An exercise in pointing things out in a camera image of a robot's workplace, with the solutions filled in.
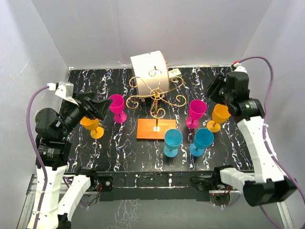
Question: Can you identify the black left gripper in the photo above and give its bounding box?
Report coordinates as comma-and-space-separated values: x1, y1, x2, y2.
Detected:
58, 91, 112, 138

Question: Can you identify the orange wine glass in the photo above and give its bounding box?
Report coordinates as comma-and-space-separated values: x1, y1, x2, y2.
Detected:
207, 104, 231, 133
80, 117, 104, 139

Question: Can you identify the pink wine glass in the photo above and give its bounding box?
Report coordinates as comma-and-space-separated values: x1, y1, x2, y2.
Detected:
109, 94, 127, 124
186, 99, 207, 129

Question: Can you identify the blue wine glass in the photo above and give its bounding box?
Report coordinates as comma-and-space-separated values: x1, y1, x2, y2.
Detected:
190, 128, 214, 157
163, 129, 183, 157

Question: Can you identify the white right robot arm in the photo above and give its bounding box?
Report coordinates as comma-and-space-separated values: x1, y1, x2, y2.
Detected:
205, 71, 296, 207

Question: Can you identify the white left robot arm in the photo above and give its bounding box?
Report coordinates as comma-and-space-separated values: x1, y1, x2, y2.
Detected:
26, 91, 112, 229

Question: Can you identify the small white tag box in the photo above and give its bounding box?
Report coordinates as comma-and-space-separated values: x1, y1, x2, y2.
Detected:
168, 68, 182, 79

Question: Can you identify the white cylindrical container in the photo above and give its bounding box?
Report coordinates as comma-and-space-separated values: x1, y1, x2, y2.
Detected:
130, 51, 169, 101

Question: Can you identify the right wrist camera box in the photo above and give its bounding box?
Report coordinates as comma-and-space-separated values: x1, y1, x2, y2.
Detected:
230, 61, 247, 73

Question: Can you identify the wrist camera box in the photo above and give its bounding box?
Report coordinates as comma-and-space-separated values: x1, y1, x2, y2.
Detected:
55, 81, 74, 99
230, 61, 247, 73

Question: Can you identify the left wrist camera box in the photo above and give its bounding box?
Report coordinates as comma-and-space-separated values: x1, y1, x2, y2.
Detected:
55, 81, 74, 99

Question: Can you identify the gold wire wine glass rack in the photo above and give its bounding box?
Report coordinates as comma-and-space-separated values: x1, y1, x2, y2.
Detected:
126, 70, 187, 140

